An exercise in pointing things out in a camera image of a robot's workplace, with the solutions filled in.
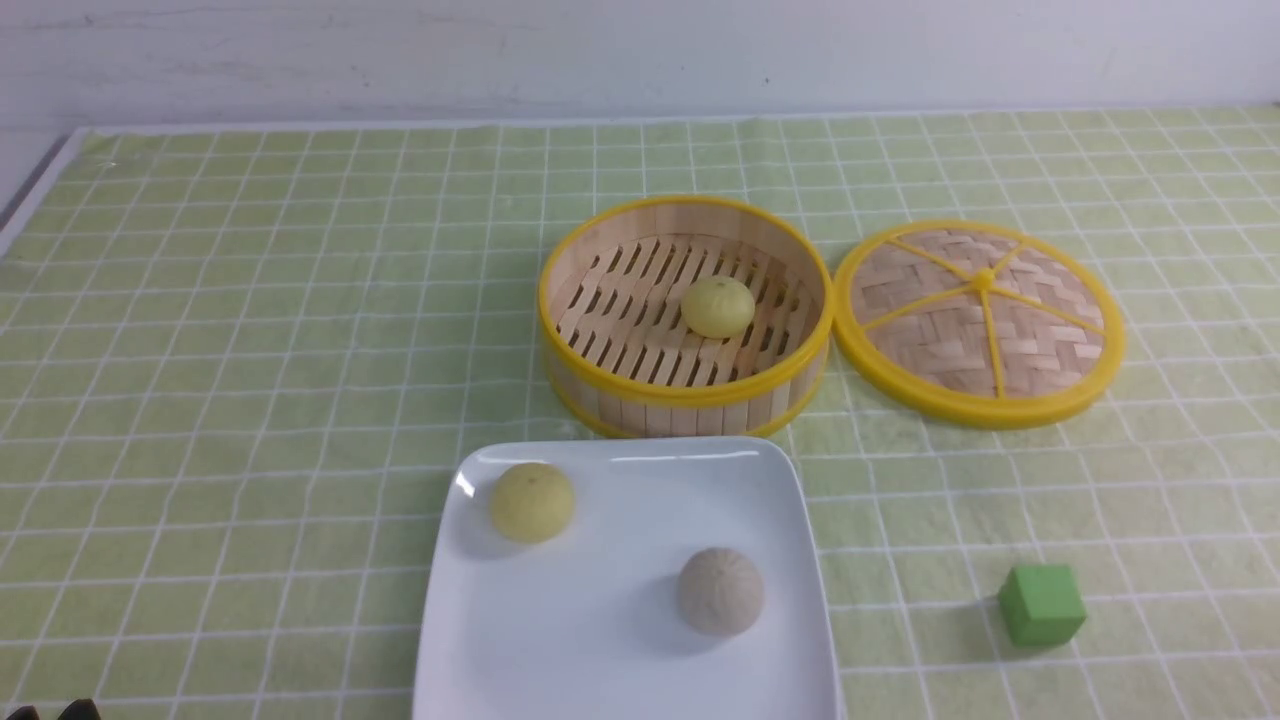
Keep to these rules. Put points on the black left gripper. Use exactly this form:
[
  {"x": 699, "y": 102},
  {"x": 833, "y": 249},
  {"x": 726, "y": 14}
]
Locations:
[{"x": 76, "y": 710}]

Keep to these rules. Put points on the yellow steamed bun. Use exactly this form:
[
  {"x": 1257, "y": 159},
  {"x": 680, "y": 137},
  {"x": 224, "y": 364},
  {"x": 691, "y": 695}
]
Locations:
[
  {"x": 531, "y": 502},
  {"x": 718, "y": 307}
]

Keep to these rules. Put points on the yellow steamed bun on plate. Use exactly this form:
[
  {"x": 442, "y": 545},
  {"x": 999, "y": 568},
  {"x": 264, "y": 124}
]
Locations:
[{"x": 531, "y": 502}]

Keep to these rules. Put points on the white square plate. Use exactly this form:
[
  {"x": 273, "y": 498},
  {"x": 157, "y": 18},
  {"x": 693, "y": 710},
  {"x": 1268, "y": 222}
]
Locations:
[{"x": 586, "y": 625}]

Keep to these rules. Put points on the grey steamed bun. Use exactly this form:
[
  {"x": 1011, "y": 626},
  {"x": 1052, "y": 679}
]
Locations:
[{"x": 720, "y": 592}]

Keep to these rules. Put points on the green checkered tablecloth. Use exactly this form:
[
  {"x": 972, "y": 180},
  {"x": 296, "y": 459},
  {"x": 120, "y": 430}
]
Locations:
[{"x": 238, "y": 371}]

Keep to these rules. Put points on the bamboo steamer basket yellow rim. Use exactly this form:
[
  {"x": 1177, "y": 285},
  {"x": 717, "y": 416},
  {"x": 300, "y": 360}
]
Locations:
[{"x": 618, "y": 352}]

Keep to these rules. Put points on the green cube block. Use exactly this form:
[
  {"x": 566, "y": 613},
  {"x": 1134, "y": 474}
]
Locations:
[{"x": 1041, "y": 605}]

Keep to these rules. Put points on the woven bamboo steamer lid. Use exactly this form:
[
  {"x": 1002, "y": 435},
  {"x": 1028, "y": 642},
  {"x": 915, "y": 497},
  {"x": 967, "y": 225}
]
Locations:
[{"x": 977, "y": 324}]

